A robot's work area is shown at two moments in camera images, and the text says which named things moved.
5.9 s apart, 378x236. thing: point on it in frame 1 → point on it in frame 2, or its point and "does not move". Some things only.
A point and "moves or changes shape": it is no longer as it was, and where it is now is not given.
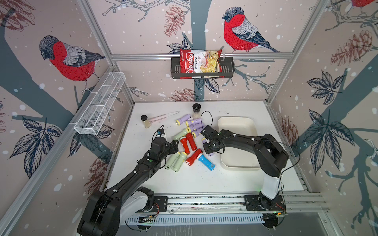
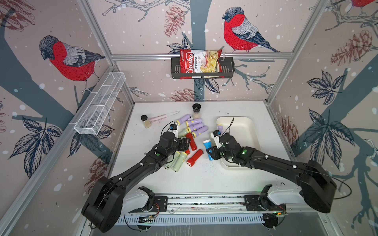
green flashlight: (171, 159) does not move
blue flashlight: (202, 158) moves or changes shape
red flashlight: (191, 141) does not move
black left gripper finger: (173, 147) → (183, 143)
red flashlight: (190, 161) does not move
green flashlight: (179, 161) does not move
